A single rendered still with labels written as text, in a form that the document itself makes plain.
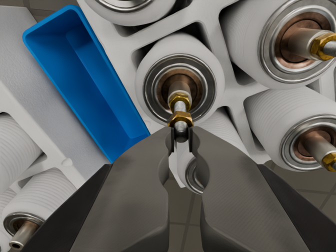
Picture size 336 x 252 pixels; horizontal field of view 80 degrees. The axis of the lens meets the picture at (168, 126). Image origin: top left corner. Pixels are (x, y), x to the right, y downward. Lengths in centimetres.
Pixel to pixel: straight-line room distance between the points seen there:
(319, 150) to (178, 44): 18
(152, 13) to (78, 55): 32
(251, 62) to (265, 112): 9
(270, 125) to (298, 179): 45
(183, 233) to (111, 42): 68
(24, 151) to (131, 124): 24
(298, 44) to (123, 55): 19
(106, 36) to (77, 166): 23
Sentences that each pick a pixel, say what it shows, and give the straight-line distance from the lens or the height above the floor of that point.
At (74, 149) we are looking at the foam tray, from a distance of 41.
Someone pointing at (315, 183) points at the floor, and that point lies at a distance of 74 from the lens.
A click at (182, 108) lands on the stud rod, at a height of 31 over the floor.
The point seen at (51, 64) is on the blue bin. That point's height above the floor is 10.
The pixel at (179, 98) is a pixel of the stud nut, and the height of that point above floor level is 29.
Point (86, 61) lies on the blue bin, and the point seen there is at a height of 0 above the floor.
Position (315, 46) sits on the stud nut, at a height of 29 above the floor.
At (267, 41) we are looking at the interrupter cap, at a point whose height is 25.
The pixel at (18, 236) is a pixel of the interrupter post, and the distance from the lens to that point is 41.
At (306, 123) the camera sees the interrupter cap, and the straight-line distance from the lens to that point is 26.
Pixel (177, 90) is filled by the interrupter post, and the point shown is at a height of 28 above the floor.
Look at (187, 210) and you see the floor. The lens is 72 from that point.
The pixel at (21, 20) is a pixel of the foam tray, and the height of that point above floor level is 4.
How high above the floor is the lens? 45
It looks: 62 degrees down
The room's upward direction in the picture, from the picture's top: 176 degrees counter-clockwise
